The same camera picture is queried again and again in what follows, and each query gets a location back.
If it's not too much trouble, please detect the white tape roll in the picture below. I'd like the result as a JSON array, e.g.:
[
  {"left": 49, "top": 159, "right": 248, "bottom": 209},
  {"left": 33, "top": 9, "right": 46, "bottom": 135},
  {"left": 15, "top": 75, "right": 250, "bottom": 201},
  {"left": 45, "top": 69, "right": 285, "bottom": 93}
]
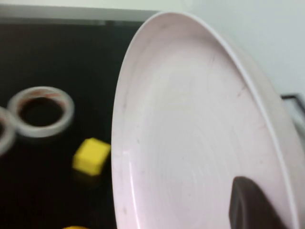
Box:
[
  {"left": 0, "top": 106, "right": 17, "bottom": 156},
  {"left": 7, "top": 86, "right": 75, "bottom": 139}
]

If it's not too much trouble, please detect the black wire dish rack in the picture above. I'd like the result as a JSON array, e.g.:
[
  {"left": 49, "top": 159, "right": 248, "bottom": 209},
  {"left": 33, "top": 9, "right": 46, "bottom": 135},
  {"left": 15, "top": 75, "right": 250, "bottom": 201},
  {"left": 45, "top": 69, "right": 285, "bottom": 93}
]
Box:
[{"left": 280, "top": 94, "right": 305, "bottom": 134}]

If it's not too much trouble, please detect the pink round plate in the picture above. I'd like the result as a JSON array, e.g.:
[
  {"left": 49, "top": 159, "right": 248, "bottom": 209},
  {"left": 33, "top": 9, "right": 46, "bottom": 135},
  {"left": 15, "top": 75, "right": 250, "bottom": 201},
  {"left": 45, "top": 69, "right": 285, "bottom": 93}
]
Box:
[{"left": 111, "top": 11, "right": 305, "bottom": 229}]

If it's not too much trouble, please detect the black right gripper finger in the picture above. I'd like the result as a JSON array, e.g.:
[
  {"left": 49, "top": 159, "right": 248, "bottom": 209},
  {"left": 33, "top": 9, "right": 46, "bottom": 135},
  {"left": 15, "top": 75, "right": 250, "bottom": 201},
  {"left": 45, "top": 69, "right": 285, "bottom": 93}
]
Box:
[{"left": 228, "top": 176, "right": 293, "bottom": 229}]

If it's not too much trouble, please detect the yellow foam cube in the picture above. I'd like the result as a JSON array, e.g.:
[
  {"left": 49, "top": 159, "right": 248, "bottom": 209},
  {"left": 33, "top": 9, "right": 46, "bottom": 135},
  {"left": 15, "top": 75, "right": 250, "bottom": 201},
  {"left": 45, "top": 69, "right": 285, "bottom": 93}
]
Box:
[{"left": 72, "top": 137, "right": 112, "bottom": 177}]

